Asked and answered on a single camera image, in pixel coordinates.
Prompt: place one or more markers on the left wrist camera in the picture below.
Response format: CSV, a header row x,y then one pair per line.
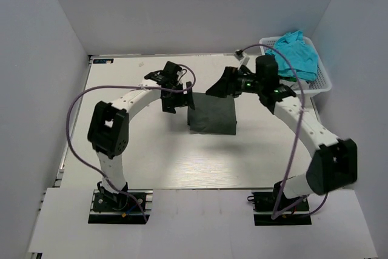
x,y
170,75

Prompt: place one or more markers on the dark grey t shirt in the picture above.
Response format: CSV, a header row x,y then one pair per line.
x,y
212,115

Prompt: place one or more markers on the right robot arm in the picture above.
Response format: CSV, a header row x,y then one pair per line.
x,y
334,161

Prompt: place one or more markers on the turquoise t shirt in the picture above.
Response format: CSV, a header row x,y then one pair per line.
x,y
302,56

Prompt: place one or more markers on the blue table label sticker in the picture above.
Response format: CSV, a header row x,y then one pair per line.
x,y
103,61

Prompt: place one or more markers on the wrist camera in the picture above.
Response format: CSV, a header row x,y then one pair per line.
x,y
266,68
170,75

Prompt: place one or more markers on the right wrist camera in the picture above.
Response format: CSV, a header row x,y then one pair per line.
x,y
266,68

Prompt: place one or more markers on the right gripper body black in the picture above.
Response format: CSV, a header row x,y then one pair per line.
x,y
247,84

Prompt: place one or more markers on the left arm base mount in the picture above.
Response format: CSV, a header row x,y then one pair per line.
x,y
105,211

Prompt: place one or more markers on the light grey t shirt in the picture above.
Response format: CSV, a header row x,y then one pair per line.
x,y
301,85

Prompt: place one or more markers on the white plastic basket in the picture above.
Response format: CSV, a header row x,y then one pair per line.
x,y
322,82

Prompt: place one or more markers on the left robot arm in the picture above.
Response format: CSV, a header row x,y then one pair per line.
x,y
109,128

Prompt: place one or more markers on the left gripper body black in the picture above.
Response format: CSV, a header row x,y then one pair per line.
x,y
175,99

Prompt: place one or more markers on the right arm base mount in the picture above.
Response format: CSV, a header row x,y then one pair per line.
x,y
263,204

